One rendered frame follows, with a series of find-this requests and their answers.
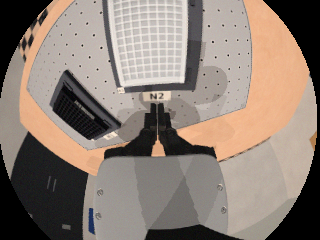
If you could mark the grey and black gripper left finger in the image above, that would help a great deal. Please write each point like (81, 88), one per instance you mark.
(143, 144)

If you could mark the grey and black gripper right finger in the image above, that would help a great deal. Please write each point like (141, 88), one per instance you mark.
(172, 143)

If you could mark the white label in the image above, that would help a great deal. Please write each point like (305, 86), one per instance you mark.
(111, 135)
(156, 95)

